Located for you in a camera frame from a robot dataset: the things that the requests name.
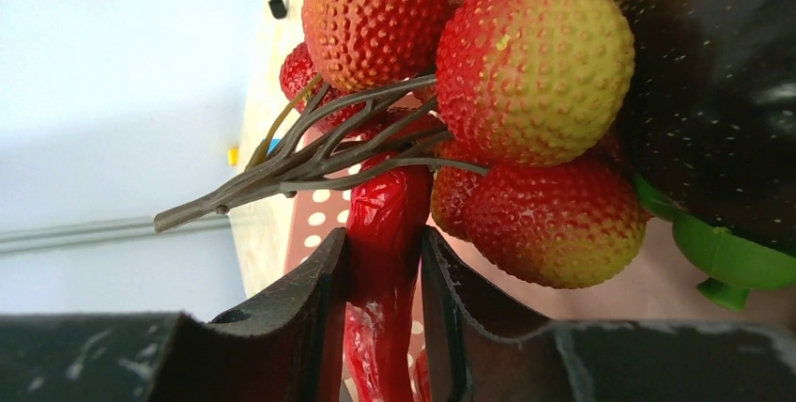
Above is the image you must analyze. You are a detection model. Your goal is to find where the red chili pepper toy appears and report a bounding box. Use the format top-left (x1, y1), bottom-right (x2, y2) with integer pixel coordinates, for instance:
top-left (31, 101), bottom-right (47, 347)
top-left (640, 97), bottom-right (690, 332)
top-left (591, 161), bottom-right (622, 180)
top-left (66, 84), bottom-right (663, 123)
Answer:
top-left (344, 165), bottom-right (434, 401)

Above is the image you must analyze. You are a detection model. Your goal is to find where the yellow block at wall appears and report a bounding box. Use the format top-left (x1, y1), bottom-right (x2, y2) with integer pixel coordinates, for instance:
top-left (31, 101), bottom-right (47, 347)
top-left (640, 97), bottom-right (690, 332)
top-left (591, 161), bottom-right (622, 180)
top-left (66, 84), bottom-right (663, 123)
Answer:
top-left (227, 147), bottom-right (239, 167)

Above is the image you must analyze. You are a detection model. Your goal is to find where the blue block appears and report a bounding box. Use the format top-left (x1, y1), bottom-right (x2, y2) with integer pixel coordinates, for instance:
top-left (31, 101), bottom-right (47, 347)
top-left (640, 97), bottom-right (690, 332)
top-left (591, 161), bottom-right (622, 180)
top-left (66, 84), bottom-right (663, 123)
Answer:
top-left (268, 138), bottom-right (281, 153)

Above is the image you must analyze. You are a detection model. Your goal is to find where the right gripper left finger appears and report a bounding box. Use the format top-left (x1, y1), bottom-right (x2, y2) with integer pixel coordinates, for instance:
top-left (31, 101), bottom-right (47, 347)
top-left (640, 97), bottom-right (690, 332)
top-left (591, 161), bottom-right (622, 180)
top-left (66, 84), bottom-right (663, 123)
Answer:
top-left (1, 228), bottom-right (348, 401)

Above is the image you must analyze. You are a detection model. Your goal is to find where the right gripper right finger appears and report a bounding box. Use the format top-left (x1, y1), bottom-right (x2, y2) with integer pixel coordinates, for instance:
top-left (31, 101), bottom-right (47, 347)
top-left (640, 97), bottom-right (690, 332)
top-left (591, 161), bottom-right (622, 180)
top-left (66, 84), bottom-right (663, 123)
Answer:
top-left (421, 227), bottom-right (795, 401)

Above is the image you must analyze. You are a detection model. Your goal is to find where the red lychee bunch toy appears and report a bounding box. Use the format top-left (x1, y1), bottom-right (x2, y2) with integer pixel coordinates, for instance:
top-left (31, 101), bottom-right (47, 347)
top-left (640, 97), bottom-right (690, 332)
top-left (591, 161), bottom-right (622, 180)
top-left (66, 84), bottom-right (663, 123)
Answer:
top-left (154, 0), bottom-right (646, 289)

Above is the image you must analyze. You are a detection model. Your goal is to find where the dark purple eggplant toy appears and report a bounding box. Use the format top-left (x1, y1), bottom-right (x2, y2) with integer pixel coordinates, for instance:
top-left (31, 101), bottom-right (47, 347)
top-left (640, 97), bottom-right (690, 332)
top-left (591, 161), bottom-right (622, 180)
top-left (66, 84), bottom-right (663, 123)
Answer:
top-left (619, 0), bottom-right (795, 311)

